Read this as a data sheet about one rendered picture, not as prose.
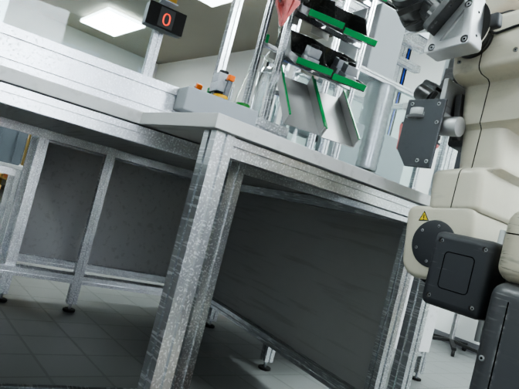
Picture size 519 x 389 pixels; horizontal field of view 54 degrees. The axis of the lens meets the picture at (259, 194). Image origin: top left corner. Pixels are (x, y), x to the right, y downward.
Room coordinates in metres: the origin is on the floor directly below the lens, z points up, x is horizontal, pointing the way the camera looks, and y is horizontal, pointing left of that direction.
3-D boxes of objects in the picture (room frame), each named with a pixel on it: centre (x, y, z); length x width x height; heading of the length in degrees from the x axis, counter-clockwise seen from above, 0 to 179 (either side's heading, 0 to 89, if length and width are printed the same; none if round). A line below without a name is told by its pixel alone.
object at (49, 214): (3.08, 0.21, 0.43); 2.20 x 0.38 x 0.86; 120
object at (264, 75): (2.56, 0.09, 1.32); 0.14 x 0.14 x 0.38
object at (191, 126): (1.49, -0.02, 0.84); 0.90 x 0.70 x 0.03; 129
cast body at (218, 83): (1.57, 0.20, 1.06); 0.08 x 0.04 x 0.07; 28
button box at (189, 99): (1.34, 0.16, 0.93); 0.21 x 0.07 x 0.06; 120
